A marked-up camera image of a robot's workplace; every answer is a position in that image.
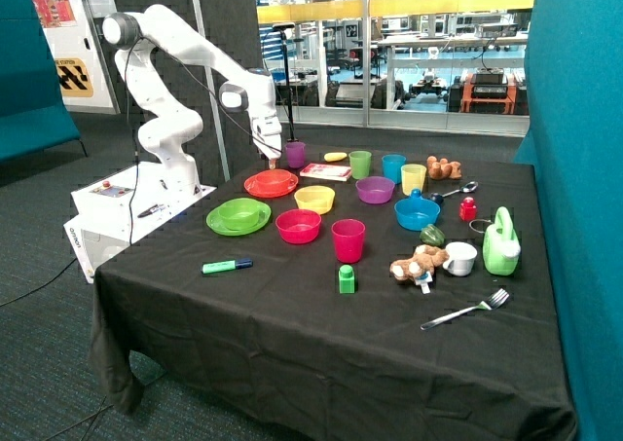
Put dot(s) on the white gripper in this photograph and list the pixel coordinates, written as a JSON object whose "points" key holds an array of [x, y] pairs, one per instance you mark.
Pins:
{"points": [[266, 135]]}

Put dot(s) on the orange plastic bowl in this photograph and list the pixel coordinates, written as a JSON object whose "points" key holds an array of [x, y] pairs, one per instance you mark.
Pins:
{"points": [[273, 181]]}

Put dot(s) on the green plastic bowl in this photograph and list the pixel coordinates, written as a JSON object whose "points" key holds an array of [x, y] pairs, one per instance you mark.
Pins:
{"points": [[239, 214]]}

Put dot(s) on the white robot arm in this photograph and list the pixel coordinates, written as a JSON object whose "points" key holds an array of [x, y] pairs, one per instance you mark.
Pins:
{"points": [[148, 45]]}

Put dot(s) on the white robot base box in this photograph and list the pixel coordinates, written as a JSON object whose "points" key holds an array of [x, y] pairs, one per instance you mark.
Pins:
{"points": [[106, 222]]}

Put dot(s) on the orange plastic plate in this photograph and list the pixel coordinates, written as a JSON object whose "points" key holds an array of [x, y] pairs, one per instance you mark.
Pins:
{"points": [[249, 187]]}

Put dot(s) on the green plastic plate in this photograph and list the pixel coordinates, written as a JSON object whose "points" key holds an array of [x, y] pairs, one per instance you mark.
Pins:
{"points": [[215, 224]]}

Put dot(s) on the purple plastic cup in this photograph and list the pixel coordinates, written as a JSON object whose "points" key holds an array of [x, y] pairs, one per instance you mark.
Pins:
{"points": [[295, 154]]}

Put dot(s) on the yellow plastic bowl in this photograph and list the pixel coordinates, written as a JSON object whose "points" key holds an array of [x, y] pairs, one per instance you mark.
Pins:
{"points": [[316, 198]]}

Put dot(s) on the pink white book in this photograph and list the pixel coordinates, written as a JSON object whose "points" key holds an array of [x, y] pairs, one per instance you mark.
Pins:
{"points": [[326, 172]]}

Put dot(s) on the pink plastic bowl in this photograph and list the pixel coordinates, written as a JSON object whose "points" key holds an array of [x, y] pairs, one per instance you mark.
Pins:
{"points": [[298, 226]]}

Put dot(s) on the green plastic cup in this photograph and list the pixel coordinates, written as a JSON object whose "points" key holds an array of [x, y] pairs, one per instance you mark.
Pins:
{"points": [[360, 163]]}

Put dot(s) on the pink plastic cup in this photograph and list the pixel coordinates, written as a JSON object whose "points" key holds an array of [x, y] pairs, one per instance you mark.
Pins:
{"points": [[348, 239]]}

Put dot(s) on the purple plastic bowl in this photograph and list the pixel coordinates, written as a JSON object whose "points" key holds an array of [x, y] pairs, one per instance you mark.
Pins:
{"points": [[375, 189]]}

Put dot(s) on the green highlighter marker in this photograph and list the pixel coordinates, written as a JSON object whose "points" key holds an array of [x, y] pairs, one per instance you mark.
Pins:
{"points": [[226, 266]]}

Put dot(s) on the blue plastic cup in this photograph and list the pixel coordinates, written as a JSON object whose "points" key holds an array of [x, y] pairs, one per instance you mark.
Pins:
{"points": [[392, 167]]}

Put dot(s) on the black pen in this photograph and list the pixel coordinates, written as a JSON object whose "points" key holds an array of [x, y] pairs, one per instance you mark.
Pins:
{"points": [[151, 210]]}

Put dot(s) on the green toy block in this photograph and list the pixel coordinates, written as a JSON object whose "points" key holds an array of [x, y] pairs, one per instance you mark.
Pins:
{"points": [[346, 279]]}

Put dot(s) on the yellow plastic cup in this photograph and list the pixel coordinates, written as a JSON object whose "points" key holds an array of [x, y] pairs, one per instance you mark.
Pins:
{"points": [[412, 177]]}

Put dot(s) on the black tablecloth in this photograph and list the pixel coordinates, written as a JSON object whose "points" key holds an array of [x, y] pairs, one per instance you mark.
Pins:
{"points": [[279, 341]]}

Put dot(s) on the blue plastic bowl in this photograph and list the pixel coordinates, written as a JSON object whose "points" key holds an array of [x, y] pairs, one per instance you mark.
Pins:
{"points": [[415, 212]]}

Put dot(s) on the dark grey partition panel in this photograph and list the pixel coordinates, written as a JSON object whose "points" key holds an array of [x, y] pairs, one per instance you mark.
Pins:
{"points": [[232, 26]]}

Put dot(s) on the brown plush toy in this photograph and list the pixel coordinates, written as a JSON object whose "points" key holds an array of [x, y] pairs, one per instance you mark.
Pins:
{"points": [[439, 169]]}

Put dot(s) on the green toy pepper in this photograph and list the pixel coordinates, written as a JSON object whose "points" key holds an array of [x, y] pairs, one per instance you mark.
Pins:
{"points": [[432, 235]]}

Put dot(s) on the brown white plush dog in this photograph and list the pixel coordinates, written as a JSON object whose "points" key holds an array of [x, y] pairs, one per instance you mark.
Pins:
{"points": [[420, 268]]}

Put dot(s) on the metal spoon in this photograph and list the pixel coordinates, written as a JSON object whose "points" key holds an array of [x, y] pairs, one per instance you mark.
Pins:
{"points": [[467, 188]]}

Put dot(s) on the red toy block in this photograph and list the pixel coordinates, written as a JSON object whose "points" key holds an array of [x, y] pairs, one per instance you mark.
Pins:
{"points": [[468, 209]]}

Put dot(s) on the white ceramic cup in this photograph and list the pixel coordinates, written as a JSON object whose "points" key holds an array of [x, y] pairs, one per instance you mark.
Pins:
{"points": [[462, 256]]}

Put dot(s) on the teal sofa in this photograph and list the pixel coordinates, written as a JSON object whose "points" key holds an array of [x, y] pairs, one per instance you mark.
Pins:
{"points": [[33, 115]]}

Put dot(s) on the green toy watering can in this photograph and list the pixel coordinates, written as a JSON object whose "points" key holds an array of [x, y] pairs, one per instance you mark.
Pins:
{"points": [[501, 247]]}

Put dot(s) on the metal fork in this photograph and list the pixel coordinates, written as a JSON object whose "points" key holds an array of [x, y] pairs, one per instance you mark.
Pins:
{"points": [[493, 302]]}

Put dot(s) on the black camera stand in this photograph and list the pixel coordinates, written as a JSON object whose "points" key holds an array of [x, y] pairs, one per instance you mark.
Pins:
{"points": [[281, 28]]}

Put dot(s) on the teal partition wall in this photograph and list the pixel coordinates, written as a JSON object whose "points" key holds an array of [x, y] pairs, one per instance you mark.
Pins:
{"points": [[573, 66]]}

